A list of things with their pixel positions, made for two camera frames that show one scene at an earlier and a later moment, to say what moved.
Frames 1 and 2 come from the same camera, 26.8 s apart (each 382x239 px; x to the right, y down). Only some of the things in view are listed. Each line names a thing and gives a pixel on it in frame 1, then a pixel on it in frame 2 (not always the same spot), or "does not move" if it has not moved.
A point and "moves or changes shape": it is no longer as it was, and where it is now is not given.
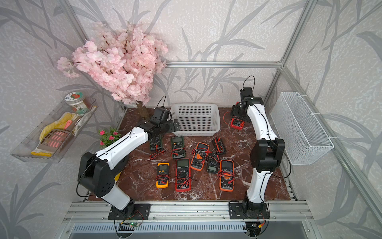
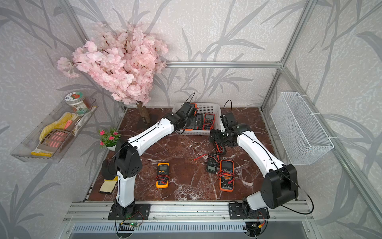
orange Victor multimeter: [200, 153] -> [192, 126]
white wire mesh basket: [303, 138] does not move
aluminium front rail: [286, 211] does not move
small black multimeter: [213, 165] does not move
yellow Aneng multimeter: [162, 177] does not move
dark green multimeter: [155, 142] moves or changes shape
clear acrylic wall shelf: [48, 142] does not move
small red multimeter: [237, 124] moves or changes shape
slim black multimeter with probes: [219, 145] does not move
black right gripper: [234, 112] -> [216, 138]
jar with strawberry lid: [75, 100] does not move
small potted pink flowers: [108, 137] does not move
